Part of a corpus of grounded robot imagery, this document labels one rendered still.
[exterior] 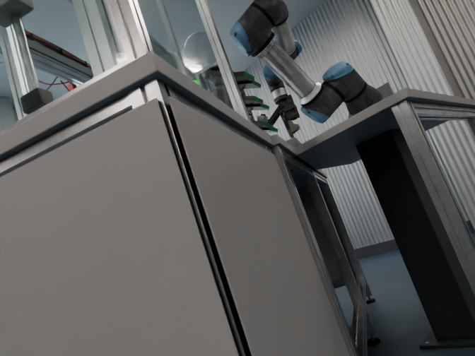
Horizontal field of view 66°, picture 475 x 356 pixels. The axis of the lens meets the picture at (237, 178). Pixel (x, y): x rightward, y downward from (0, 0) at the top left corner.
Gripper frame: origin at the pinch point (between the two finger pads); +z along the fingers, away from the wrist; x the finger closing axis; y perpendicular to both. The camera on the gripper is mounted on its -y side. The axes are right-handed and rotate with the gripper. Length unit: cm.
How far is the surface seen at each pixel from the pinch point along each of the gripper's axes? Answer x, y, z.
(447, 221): -61, 38, 54
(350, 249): 72, 1, 66
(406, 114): -62, 40, 22
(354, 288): -1, 2, 76
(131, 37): -133, -1, 9
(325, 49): 255, 46, -143
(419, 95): -56, 46, 17
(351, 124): -56, 25, 17
